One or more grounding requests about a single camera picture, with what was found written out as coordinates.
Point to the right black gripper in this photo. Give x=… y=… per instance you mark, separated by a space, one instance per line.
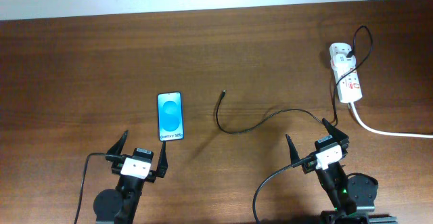
x=342 y=138

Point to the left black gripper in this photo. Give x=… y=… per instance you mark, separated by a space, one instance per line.
x=162 y=165

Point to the blue Galaxy smartphone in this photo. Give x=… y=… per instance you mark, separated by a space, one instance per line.
x=170 y=116

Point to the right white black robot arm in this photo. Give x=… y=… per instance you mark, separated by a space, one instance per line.
x=352 y=195

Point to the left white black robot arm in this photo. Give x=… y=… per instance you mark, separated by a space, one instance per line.
x=119 y=205

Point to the white USB charger adapter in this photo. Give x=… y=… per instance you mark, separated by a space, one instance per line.
x=342 y=62

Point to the white power strip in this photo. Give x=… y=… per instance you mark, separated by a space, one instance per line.
x=349 y=89

